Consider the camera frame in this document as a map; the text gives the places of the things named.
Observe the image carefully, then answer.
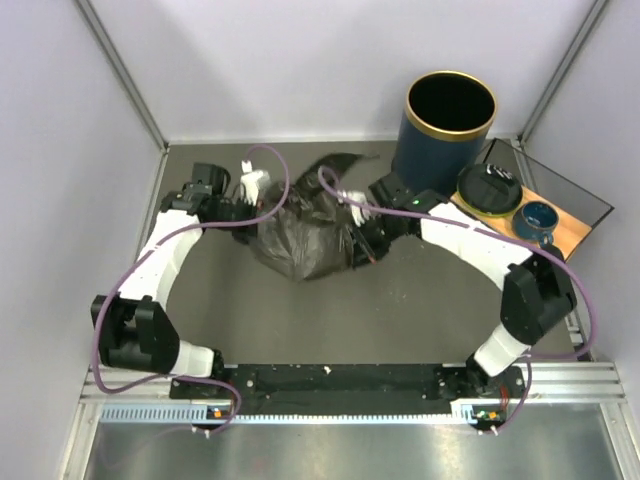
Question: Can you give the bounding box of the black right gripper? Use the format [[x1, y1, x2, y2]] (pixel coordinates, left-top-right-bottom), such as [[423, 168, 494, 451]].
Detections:
[[347, 209, 401, 270]]

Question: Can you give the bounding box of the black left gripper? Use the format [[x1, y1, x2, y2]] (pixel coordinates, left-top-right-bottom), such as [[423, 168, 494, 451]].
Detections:
[[207, 193, 278, 246]]

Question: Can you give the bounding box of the black trash bag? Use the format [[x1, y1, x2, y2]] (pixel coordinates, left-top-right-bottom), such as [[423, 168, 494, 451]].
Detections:
[[249, 152, 373, 281]]

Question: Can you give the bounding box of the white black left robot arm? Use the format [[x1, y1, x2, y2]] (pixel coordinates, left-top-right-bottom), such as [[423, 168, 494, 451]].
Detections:
[[91, 160, 270, 397]]

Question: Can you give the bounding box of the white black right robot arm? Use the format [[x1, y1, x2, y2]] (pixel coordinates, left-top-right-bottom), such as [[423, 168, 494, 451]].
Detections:
[[339, 173, 577, 396]]

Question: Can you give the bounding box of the dark blue gold-rimmed trash bin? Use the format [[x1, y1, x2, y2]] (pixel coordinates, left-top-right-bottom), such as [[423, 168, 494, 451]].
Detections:
[[392, 70, 497, 197]]

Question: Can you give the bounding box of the black round plate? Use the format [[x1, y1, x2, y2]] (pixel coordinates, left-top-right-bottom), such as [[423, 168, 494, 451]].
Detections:
[[457, 163, 523, 217]]

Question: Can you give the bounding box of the blue ceramic mug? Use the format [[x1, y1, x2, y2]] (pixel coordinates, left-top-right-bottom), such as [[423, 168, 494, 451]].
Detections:
[[511, 201, 559, 246]]

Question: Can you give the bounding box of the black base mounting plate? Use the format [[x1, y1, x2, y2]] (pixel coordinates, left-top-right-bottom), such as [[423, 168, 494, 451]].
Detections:
[[169, 363, 530, 415]]

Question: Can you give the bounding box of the wooden shelf with glass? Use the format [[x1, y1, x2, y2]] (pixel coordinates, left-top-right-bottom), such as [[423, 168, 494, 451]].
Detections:
[[451, 139, 614, 259]]

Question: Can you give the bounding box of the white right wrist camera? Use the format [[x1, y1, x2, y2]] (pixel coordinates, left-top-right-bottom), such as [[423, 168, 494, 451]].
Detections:
[[338, 190, 372, 227]]

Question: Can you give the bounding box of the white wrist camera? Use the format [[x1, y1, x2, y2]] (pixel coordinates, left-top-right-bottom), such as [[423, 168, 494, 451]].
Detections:
[[338, 190, 372, 227], [240, 160, 270, 206]]

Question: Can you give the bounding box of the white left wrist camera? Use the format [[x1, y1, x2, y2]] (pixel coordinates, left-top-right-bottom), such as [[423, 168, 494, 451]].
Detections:
[[240, 160, 270, 206]]

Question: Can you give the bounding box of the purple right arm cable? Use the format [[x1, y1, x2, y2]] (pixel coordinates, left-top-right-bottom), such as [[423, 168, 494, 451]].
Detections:
[[317, 166, 599, 434]]

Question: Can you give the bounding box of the grey slotted cable duct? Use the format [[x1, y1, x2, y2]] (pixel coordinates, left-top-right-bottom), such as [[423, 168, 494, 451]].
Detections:
[[99, 401, 479, 426]]

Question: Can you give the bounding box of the aluminium frame rail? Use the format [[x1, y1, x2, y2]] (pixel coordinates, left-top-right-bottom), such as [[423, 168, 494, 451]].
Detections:
[[80, 361, 625, 406]]

